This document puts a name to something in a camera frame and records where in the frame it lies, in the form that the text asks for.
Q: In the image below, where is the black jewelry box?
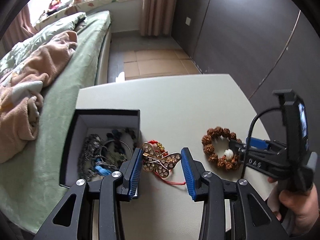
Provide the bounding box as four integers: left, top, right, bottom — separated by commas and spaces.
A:
59, 109, 140, 188

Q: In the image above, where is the brown cardboard floor sheet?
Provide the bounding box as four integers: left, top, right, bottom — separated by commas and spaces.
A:
124, 49, 200, 80

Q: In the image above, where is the white bed frame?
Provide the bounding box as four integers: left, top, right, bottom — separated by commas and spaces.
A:
95, 28, 112, 85

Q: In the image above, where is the person's right hand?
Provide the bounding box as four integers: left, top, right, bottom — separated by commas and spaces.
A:
267, 185, 319, 239

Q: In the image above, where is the dark bead jewelry pile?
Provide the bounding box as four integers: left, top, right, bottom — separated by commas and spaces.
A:
78, 128, 138, 181

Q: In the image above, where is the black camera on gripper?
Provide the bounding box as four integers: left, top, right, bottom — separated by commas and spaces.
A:
272, 89, 309, 155

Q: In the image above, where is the floral window seat cushion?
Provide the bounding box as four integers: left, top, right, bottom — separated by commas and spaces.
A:
35, 0, 144, 28

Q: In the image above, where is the brown rudraksha bead bracelet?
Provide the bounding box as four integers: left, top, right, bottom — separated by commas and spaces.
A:
201, 126, 245, 172

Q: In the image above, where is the green bed quilt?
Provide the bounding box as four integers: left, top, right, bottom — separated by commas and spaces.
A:
1, 10, 112, 233

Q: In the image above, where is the gold butterfly brooch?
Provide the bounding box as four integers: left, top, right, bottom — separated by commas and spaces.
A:
142, 140, 182, 179

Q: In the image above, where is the black cable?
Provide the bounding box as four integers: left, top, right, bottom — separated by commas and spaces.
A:
240, 106, 284, 179

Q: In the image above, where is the pink curtain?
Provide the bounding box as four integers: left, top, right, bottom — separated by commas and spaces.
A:
140, 0, 176, 36

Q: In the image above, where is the pink fleece blanket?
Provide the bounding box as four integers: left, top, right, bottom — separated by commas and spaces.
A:
1, 30, 78, 163

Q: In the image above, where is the red string bead bracelet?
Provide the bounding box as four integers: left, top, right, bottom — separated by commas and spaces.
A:
147, 139, 187, 186

